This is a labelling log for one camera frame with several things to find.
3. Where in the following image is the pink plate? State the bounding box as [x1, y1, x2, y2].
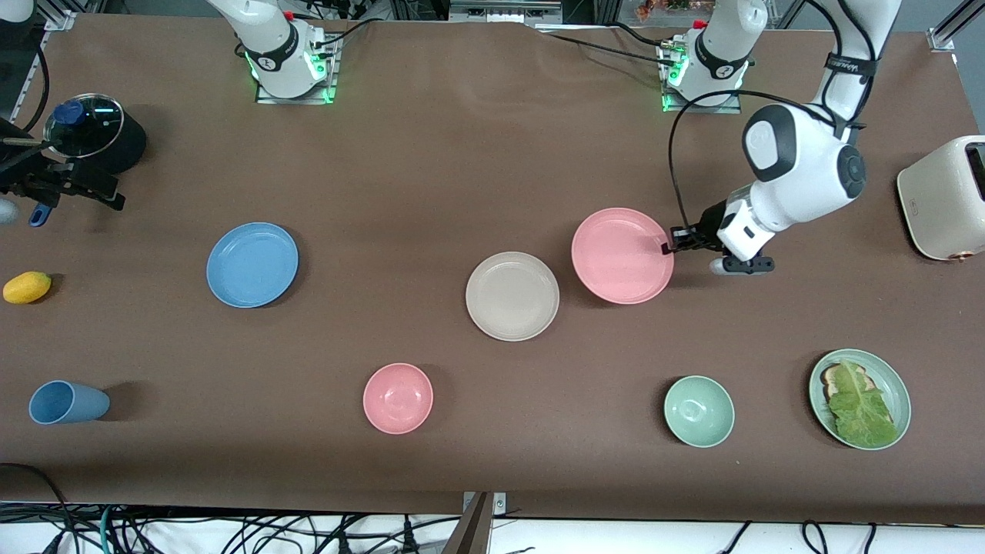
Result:
[571, 208, 675, 305]

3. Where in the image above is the blue plate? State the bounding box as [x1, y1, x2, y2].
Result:
[206, 222, 299, 309]

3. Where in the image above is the black pot with glass lid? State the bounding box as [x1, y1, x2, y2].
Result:
[44, 93, 125, 159]

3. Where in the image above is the yellow mango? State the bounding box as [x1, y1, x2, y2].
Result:
[2, 271, 52, 305]

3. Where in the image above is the small green bowl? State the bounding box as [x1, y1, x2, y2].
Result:
[663, 375, 736, 449]

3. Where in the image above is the beige plate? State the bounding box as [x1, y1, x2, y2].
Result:
[465, 251, 561, 342]

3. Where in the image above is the toasted bread slice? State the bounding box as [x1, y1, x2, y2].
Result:
[820, 363, 870, 401]

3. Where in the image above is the brown table cover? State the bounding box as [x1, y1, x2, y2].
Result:
[0, 12, 985, 526]

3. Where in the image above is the blue cup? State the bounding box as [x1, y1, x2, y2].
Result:
[28, 380, 111, 426]

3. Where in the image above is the colourful flower bunch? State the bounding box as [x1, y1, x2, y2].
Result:
[635, 0, 716, 20]

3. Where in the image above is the beige toaster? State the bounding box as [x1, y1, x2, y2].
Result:
[897, 135, 985, 262]

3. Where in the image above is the green lettuce leaf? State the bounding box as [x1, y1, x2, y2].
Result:
[827, 359, 898, 449]

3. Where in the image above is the green plate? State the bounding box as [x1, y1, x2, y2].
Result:
[808, 349, 913, 452]

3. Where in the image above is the small pink bowl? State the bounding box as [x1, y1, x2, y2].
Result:
[362, 362, 434, 436]

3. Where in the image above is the black pot with blue handle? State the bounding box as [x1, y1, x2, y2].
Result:
[29, 92, 148, 229]

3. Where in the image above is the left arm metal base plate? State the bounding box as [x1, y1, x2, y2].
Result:
[660, 42, 743, 115]

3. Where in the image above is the black base cable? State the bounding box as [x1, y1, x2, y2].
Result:
[539, 32, 679, 67]
[312, 17, 386, 48]
[612, 22, 672, 48]

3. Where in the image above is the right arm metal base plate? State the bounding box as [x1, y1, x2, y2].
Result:
[255, 35, 339, 105]

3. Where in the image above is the grey metal frame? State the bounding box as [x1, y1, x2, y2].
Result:
[449, 0, 564, 24]

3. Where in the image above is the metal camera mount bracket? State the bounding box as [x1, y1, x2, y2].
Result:
[462, 491, 507, 516]

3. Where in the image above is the dark camera pole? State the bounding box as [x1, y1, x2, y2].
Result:
[440, 492, 493, 554]

